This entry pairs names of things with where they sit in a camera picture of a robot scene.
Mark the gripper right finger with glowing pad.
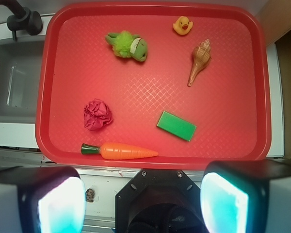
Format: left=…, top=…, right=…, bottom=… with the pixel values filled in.
left=200, top=160, right=291, bottom=233

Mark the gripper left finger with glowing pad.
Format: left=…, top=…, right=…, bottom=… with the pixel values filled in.
left=0, top=166, right=86, bottom=233

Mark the green rectangular block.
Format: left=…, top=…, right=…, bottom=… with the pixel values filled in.
left=156, top=111, right=197, bottom=142

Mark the small brown pinecone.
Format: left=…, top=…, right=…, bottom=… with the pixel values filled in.
left=85, top=188, right=96, bottom=203

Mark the orange toy carrot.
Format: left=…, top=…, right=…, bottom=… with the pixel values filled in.
left=81, top=142, right=159, bottom=160

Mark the crumpled red paper ball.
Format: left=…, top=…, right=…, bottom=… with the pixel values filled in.
left=83, top=99, right=113, bottom=131

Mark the grey toy sink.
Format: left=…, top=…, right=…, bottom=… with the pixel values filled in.
left=0, top=16, right=51, bottom=149

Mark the red plastic tray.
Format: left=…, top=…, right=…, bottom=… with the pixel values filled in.
left=35, top=2, right=271, bottom=170

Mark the brown spiral seashell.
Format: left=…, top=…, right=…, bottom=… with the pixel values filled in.
left=187, top=39, right=211, bottom=87

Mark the green plush frog toy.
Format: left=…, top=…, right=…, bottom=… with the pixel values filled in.
left=105, top=31, right=148, bottom=62

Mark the black toy faucet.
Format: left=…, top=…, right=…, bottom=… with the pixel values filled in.
left=0, top=0, right=43, bottom=41

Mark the yellow rubber duck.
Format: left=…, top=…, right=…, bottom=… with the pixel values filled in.
left=173, top=16, right=194, bottom=35

